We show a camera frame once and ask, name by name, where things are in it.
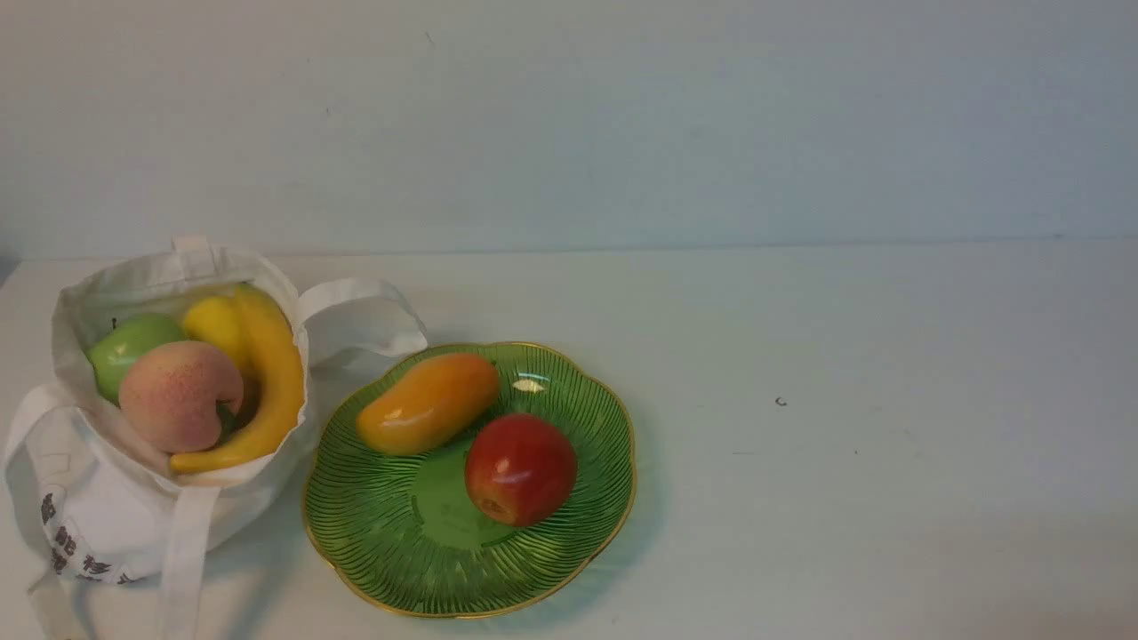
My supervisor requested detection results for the pink peach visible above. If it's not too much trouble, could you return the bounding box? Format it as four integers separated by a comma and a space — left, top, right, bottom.
118, 340, 244, 454

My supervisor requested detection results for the white canvas tote bag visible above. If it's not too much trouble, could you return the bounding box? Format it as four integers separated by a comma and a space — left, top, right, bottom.
3, 236, 429, 639

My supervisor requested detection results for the orange mango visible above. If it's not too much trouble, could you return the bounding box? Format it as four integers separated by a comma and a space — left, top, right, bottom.
355, 352, 500, 456

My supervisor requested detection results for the red apple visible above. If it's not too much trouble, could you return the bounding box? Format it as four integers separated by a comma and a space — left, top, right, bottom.
464, 413, 578, 528

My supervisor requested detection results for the green glass plate gold rim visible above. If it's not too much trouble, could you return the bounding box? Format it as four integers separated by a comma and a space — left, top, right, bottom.
302, 340, 637, 620

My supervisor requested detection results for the yellow banana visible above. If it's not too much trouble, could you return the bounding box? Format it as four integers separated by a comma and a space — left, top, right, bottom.
171, 284, 305, 475

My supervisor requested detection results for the yellow lemon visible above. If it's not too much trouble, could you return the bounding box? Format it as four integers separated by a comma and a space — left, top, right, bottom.
181, 295, 251, 376

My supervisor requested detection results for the green apple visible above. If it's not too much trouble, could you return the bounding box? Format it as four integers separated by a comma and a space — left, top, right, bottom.
85, 313, 188, 407

